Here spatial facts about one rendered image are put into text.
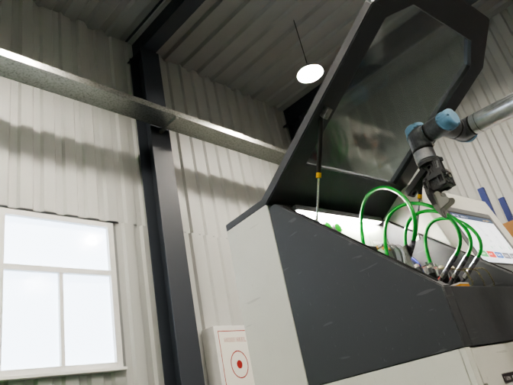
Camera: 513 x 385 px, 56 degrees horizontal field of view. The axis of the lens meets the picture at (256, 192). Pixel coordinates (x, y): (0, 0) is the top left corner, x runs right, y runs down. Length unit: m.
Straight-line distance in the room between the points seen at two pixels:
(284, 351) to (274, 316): 0.13
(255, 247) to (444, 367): 0.85
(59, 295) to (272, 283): 3.75
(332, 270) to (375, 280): 0.17
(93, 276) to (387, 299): 4.45
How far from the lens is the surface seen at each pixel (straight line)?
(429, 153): 1.83
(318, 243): 1.67
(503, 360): 1.53
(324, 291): 1.65
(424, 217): 2.26
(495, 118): 1.87
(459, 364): 1.39
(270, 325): 1.85
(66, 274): 5.50
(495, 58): 9.44
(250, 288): 1.94
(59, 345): 5.25
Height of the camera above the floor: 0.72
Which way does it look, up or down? 25 degrees up
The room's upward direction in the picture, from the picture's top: 12 degrees counter-clockwise
